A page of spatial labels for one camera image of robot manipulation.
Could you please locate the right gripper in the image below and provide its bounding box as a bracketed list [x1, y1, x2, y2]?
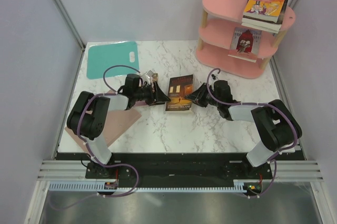
[184, 83, 221, 108]

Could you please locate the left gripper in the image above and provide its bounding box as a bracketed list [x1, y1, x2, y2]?
[134, 81, 171, 106]

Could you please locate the dark orange Edward Bulane book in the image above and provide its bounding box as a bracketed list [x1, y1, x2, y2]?
[165, 74, 194, 112]

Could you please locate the Hamlet red cover book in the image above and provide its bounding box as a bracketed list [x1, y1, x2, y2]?
[229, 27, 262, 63]

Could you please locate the Roald Dahl Charlie book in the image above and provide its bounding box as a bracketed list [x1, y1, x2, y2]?
[243, 0, 286, 23]

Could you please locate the purple illustrated children's book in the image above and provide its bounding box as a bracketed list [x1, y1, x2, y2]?
[135, 101, 147, 107]

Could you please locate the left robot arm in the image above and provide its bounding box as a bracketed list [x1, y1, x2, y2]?
[66, 74, 171, 178]

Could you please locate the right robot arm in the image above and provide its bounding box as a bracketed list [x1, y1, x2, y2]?
[185, 80, 302, 179]

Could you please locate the brown cardboard file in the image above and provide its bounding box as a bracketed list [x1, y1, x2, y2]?
[58, 108, 141, 153]

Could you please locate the teal plastic file folder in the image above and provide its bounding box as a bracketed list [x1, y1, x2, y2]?
[86, 42, 139, 79]

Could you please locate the pink three-tier shelf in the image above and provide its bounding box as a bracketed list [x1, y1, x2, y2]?
[196, 0, 296, 79]

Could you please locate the Nineteen Eighty-Four book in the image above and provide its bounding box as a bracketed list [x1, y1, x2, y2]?
[241, 22, 279, 34]

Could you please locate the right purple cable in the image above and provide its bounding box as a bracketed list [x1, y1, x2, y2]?
[206, 68, 301, 198]

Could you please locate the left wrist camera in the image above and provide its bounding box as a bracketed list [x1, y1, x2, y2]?
[142, 70, 158, 85]

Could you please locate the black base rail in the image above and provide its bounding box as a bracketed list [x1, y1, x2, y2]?
[84, 151, 274, 188]

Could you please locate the white slotted cable duct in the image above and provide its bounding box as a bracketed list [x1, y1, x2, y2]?
[49, 181, 261, 193]

